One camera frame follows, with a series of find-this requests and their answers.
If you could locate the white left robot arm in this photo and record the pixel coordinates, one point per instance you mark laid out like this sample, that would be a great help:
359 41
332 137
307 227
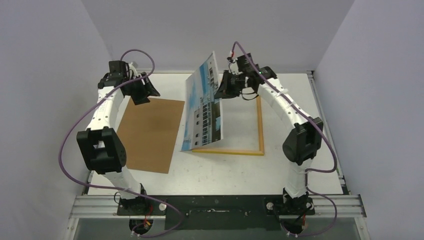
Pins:
100 145

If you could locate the aluminium rail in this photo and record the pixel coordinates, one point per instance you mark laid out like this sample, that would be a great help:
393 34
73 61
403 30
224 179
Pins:
105 207

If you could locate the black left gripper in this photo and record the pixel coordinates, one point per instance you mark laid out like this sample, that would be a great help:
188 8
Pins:
146 89

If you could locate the sky and building photo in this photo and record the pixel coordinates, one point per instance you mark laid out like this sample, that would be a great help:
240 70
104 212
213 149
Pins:
203 112

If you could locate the brown cardboard backing board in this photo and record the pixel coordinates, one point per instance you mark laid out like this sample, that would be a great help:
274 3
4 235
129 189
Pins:
149 132

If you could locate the yellow wooden picture frame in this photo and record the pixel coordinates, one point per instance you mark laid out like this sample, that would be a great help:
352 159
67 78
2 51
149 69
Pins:
242 129

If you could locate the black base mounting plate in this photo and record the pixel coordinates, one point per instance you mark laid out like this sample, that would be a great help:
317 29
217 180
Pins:
217 212

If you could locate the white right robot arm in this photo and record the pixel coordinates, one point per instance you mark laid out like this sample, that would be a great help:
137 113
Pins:
304 139

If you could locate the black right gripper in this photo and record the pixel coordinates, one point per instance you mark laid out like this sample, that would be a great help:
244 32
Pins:
228 84

